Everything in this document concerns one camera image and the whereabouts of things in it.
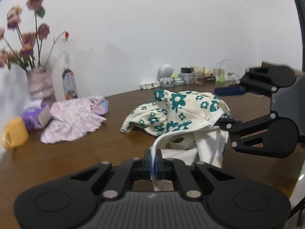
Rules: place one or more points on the clear glass container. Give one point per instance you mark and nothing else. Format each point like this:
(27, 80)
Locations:
(198, 75)

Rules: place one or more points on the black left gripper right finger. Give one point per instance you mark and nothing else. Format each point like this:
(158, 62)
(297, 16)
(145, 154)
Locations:
(201, 180)

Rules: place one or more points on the cream teal floral garment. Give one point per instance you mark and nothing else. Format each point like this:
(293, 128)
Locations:
(184, 124)

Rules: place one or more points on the white power strip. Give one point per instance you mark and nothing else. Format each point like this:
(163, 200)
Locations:
(151, 85)

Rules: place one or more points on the yellow mug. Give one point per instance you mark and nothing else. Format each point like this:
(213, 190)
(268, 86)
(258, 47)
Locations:
(15, 134)

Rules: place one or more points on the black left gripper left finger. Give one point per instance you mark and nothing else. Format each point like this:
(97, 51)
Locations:
(111, 182)

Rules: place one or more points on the pink patterned vase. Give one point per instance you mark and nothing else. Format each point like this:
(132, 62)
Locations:
(40, 85)

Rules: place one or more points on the green white small box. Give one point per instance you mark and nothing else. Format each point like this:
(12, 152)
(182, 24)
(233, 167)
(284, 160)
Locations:
(177, 80)

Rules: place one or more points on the pink floral garment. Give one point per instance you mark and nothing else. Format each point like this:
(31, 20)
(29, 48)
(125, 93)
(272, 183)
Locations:
(73, 119)

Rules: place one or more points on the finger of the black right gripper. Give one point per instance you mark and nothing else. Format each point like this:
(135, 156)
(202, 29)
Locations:
(268, 79)
(254, 136)

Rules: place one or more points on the black lid jar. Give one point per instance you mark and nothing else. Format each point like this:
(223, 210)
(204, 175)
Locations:
(187, 74)

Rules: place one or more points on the dried pink flowers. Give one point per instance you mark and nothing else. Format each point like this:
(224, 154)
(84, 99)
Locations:
(28, 57)

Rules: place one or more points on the purple tissue pack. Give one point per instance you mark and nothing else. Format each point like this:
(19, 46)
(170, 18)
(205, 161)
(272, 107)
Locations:
(36, 115)

